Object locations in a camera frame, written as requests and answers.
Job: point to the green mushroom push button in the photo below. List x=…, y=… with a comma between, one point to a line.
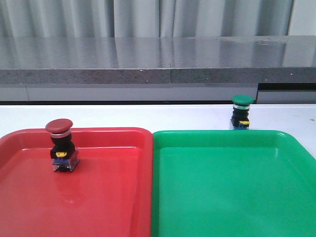
x=241, y=105

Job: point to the red mushroom push button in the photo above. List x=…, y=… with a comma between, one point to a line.
x=64, y=154

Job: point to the green plastic tray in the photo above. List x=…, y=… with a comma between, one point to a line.
x=228, y=183

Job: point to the red plastic tray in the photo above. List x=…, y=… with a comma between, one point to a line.
x=108, y=194

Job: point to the grey stone counter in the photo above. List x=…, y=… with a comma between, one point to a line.
x=60, y=70

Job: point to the grey pleated curtain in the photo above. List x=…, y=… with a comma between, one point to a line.
x=144, y=18

